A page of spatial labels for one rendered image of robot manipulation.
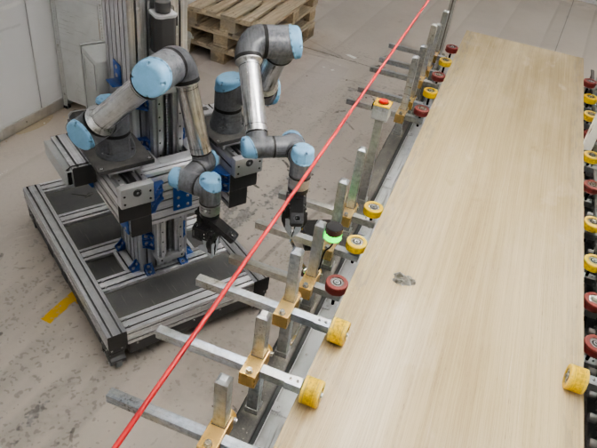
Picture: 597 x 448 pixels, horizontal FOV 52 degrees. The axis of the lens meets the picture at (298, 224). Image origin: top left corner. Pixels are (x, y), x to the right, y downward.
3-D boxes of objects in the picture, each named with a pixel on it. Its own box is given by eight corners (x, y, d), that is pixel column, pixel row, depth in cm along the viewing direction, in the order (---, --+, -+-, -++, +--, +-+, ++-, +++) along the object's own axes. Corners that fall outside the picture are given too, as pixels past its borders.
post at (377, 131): (355, 202, 290) (373, 117, 262) (358, 196, 294) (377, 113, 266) (364, 204, 289) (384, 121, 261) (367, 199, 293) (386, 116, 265)
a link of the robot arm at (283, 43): (239, 84, 263) (263, 16, 212) (273, 84, 267) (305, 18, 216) (242, 110, 261) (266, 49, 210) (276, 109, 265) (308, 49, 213)
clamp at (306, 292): (295, 296, 220) (297, 285, 217) (308, 273, 230) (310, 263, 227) (310, 301, 219) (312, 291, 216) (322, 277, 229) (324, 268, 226)
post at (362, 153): (338, 240, 273) (357, 148, 244) (341, 236, 276) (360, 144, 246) (346, 243, 273) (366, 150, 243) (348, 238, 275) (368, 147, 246)
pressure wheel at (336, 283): (318, 307, 220) (322, 284, 213) (325, 292, 226) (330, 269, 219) (339, 315, 219) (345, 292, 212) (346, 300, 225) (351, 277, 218)
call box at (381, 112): (370, 119, 262) (373, 103, 257) (374, 113, 267) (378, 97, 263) (386, 124, 261) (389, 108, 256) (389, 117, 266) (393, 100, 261)
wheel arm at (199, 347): (155, 339, 184) (155, 330, 182) (161, 330, 187) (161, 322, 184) (310, 399, 173) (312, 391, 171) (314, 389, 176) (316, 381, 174)
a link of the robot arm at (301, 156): (311, 140, 204) (318, 153, 197) (307, 167, 211) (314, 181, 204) (289, 140, 202) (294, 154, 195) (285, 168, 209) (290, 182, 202)
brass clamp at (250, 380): (235, 382, 176) (236, 371, 173) (255, 348, 186) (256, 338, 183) (255, 390, 175) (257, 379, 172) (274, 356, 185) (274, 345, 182)
